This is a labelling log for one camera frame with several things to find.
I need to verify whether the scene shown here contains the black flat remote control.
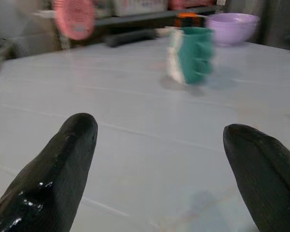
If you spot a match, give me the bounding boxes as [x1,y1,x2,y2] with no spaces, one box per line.
[103,29,157,47]

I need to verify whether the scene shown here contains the pink round plastic fan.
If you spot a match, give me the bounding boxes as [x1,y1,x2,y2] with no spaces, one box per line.
[52,0,96,41]

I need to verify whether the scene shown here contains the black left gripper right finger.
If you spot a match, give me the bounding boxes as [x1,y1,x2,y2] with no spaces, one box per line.
[222,123,290,232]

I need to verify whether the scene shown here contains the purple plastic bowl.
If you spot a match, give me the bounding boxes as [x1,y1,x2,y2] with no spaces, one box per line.
[205,13,260,47]

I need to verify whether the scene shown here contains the orange and black box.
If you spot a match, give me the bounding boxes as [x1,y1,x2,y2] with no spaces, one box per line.
[174,13,206,29]

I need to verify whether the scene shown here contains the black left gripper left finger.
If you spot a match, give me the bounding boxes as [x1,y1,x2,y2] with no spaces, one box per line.
[0,112,99,232]

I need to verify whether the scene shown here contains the white printed box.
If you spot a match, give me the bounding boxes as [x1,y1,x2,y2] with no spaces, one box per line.
[113,0,167,15]

